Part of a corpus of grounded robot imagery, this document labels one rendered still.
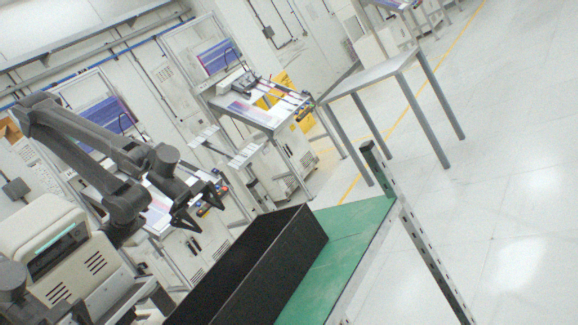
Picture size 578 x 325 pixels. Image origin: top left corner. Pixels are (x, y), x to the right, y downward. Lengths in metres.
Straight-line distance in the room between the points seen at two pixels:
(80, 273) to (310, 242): 0.66
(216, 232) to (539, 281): 2.43
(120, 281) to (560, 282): 1.67
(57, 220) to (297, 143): 3.59
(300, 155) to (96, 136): 3.56
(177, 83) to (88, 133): 3.23
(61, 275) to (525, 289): 1.76
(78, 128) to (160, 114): 4.52
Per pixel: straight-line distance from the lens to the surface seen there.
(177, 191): 1.21
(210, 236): 3.81
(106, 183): 1.43
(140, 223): 1.54
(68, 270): 1.41
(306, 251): 1.08
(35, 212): 1.40
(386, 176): 1.14
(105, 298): 1.43
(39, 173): 3.87
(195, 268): 3.70
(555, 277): 2.27
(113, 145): 1.28
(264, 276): 0.98
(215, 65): 4.53
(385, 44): 7.30
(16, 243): 1.34
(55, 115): 1.42
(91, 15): 5.98
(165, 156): 1.17
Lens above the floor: 1.43
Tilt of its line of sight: 14 degrees down
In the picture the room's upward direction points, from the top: 32 degrees counter-clockwise
